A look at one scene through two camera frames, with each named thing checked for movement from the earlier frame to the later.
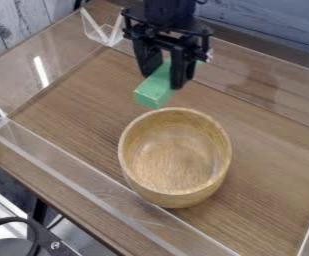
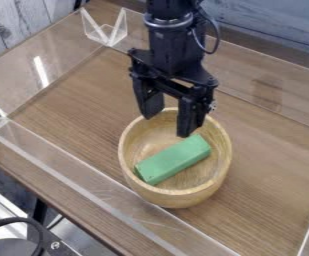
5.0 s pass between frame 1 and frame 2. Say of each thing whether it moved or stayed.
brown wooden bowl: stayed
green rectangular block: moved
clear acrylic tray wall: stayed
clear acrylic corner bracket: stayed
